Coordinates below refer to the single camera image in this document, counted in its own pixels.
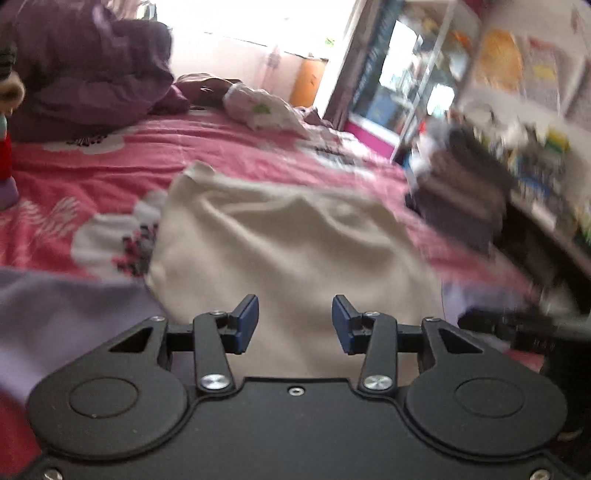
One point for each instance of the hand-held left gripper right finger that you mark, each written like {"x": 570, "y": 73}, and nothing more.
{"x": 345, "y": 323}

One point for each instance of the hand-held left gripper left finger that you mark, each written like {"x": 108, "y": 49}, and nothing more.
{"x": 244, "y": 323}

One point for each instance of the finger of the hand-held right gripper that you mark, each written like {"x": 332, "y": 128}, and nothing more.
{"x": 498, "y": 325}

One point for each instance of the cream and lavender sweatshirt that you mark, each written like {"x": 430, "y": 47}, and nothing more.
{"x": 286, "y": 258}

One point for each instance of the stack of dark folded clothes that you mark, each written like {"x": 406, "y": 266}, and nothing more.
{"x": 461, "y": 184}

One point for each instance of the cluttered desk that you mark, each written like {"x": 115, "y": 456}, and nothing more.
{"x": 549, "y": 184}

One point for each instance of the pink floral blanket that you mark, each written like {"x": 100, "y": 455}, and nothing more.
{"x": 92, "y": 175}

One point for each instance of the white plastic bag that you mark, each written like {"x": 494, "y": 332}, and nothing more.
{"x": 261, "y": 108}

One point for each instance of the dark maroon cloth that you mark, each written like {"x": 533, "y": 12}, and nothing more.
{"x": 203, "y": 90}

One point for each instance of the glass door bookcase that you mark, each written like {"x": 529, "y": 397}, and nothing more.
{"x": 406, "y": 69}

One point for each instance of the purple duvet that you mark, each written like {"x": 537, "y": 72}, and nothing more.
{"x": 87, "y": 69}

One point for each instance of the wall poster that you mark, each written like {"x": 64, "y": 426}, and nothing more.
{"x": 526, "y": 60}

